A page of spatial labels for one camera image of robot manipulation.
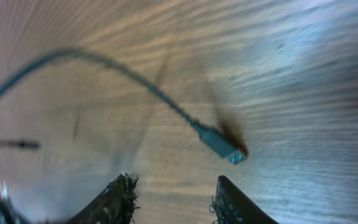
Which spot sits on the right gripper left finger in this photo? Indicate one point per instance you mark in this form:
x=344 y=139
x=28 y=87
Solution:
x=116 y=203

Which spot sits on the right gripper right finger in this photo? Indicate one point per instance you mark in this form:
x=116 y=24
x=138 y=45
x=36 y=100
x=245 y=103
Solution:
x=232 y=206

